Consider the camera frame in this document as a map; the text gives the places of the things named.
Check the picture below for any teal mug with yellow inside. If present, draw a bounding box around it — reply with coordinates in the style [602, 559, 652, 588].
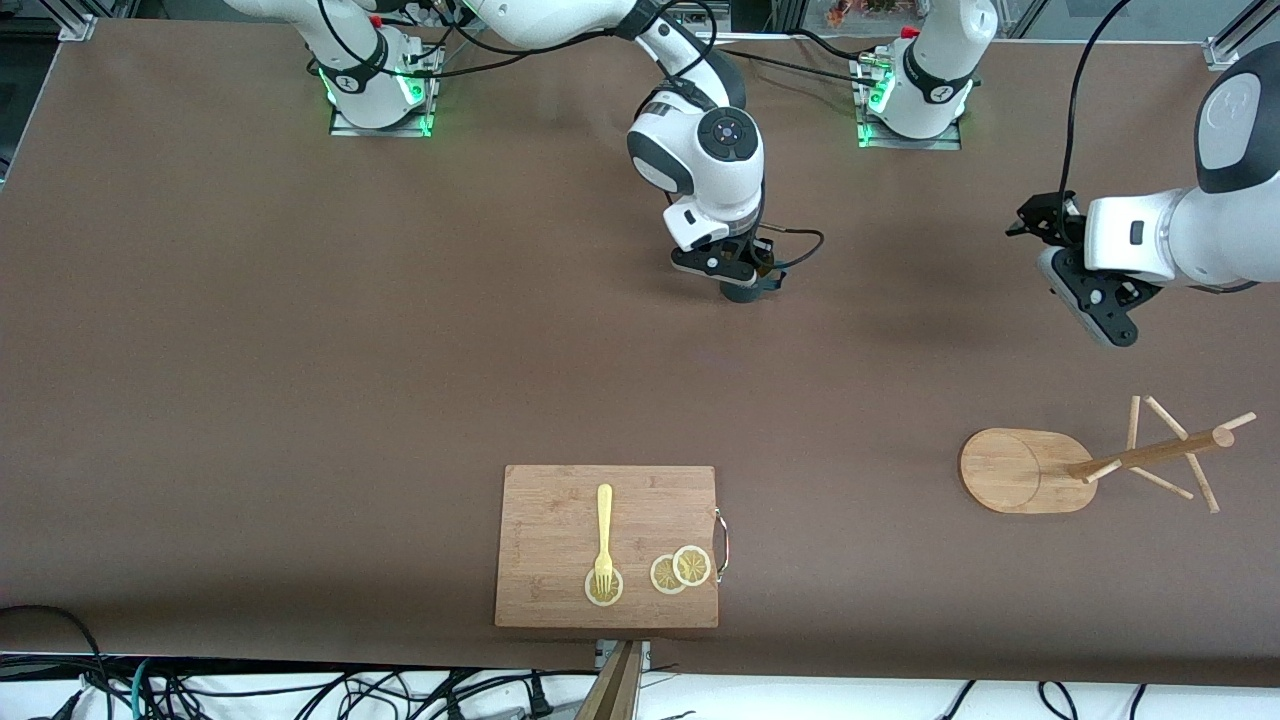
[719, 270, 787, 305]

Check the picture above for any wooden mug rack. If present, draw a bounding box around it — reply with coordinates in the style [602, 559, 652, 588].
[959, 395, 1258, 516]

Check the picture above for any brown table cloth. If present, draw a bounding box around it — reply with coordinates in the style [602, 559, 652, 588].
[0, 18, 1280, 691]

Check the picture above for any grey power strip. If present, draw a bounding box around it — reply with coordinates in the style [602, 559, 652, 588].
[672, 0, 733, 32]

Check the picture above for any yellow plastic fork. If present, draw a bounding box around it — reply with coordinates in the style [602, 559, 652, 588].
[594, 484, 616, 598]

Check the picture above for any wooden cutting board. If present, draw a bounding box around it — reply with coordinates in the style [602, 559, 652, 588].
[494, 465, 730, 630]

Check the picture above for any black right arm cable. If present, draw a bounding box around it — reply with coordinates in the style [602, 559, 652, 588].
[316, 0, 826, 297]

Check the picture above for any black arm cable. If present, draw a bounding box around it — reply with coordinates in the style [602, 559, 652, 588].
[1058, 0, 1138, 203]
[316, 0, 826, 297]

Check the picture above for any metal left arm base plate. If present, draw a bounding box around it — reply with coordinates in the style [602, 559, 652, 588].
[855, 55, 964, 152]

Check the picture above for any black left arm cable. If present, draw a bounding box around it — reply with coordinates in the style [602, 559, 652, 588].
[1058, 0, 1138, 203]

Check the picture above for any thin black table cable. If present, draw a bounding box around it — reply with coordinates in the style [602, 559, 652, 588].
[735, 47, 883, 89]
[793, 27, 873, 64]

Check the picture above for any aluminium frame profile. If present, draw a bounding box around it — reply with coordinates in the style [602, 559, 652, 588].
[1203, 0, 1280, 73]
[56, 0, 143, 42]

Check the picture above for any small metal bracket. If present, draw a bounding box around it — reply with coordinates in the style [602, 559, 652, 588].
[596, 640, 652, 674]

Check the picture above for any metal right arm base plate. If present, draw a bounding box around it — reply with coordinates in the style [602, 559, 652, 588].
[328, 45, 438, 139]

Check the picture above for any teal floor cable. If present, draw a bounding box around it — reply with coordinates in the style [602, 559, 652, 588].
[128, 657, 163, 720]

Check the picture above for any thick black floor cable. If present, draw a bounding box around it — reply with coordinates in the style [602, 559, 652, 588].
[0, 604, 113, 720]

